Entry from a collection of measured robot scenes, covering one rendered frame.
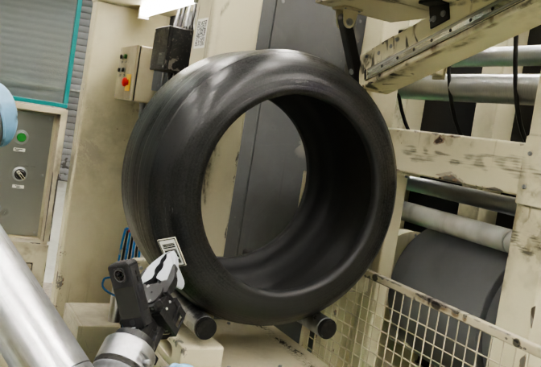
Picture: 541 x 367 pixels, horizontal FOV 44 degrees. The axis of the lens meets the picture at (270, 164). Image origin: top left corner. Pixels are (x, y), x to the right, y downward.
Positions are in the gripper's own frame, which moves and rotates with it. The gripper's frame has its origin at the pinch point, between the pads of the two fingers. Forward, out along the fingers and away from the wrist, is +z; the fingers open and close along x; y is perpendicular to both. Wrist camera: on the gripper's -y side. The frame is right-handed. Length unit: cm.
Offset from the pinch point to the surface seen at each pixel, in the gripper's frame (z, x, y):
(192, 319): -2.0, -2.0, 15.7
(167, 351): -2.7, -11.8, 23.4
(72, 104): 701, -607, 253
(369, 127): 35.5, 33.3, 3.5
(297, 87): 29.6, 24.5, -12.3
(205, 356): -6.2, -0.6, 21.8
